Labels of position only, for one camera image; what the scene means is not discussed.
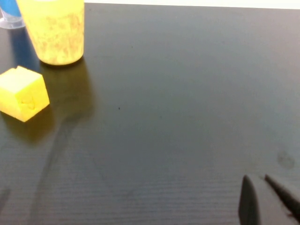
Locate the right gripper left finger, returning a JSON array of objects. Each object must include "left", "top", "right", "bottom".
[{"left": 238, "top": 175, "right": 261, "bottom": 225}]

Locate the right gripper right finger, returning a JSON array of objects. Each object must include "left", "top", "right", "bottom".
[{"left": 264, "top": 174, "right": 300, "bottom": 224}]

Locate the yellow plastic cup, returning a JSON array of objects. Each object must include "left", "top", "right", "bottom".
[{"left": 15, "top": 0, "right": 85, "bottom": 66}]

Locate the yellow foam cube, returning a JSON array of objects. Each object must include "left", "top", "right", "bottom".
[{"left": 0, "top": 65, "right": 50, "bottom": 123}]

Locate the blue paper cone clear stand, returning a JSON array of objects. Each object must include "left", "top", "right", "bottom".
[{"left": 0, "top": 0, "right": 25, "bottom": 30}]

